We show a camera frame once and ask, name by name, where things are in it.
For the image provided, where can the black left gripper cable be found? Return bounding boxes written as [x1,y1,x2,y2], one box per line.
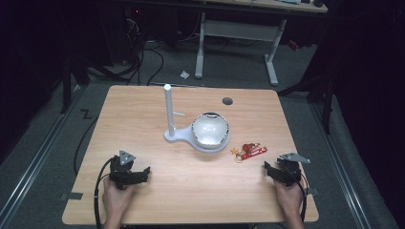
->
[93,157,115,229]

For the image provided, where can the black metal stand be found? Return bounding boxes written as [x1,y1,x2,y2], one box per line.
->
[276,68,337,135]
[58,53,128,115]

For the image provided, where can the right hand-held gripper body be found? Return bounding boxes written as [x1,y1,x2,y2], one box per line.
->
[275,152,311,188]

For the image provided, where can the black floor cables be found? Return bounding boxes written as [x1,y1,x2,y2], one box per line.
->
[120,17,204,87]

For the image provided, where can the person's left hand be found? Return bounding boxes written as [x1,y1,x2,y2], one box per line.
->
[101,177,136,224]

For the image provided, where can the shiny white bowl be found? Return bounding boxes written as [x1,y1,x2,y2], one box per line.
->
[191,111,230,150]

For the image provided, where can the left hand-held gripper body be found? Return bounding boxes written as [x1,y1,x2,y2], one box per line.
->
[109,150,138,191]

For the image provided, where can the red keychain with strap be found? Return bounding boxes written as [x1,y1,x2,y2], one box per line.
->
[230,142,268,163]

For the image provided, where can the white stand with pole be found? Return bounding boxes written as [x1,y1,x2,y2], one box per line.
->
[163,83,231,155]

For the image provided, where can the metal floor rail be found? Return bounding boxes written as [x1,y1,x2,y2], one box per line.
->
[309,102,372,229]
[0,84,84,223]

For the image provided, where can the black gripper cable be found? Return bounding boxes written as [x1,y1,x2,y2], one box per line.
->
[294,171,309,223]
[93,157,115,229]

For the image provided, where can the white metal desk frame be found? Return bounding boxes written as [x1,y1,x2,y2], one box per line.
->
[194,11,288,87]

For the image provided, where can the person's right hand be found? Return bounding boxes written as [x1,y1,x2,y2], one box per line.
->
[273,178,306,222]

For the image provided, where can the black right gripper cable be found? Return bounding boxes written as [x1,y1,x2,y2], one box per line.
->
[294,171,309,223]

